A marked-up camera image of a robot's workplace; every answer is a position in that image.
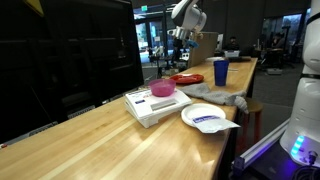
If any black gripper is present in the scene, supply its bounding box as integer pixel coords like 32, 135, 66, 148
172, 37, 190, 52

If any blue plastic cup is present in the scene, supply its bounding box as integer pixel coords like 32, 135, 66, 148
213, 59, 230, 87

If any red plate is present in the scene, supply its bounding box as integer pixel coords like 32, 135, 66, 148
169, 73, 205, 85

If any white paper plate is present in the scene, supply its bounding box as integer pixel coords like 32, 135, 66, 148
180, 102, 227, 128

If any brown cardboard board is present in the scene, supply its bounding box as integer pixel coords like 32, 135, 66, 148
187, 31, 220, 69

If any white paper stack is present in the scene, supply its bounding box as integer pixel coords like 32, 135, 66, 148
205, 56, 225, 63

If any pink plastic bowl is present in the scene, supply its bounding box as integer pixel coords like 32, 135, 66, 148
147, 77, 177, 97

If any white plastic bin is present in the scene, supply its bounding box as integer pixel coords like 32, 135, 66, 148
224, 49, 241, 58

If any grey knitted cloth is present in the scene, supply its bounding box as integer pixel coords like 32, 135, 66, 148
178, 82, 249, 114

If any white digital scale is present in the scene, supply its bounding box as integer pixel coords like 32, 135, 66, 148
124, 87, 193, 129

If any white blue labelled packet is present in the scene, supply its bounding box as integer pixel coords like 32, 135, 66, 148
191, 114, 241, 134

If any wooden stool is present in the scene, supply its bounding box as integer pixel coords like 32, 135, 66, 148
238, 97, 264, 148

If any large black monitor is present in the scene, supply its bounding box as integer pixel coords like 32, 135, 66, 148
0, 0, 145, 144

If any aluminium rail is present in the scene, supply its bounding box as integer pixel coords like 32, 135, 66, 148
232, 118, 291, 174

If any black coiled cable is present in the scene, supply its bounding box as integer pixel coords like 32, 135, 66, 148
291, 164, 320, 180

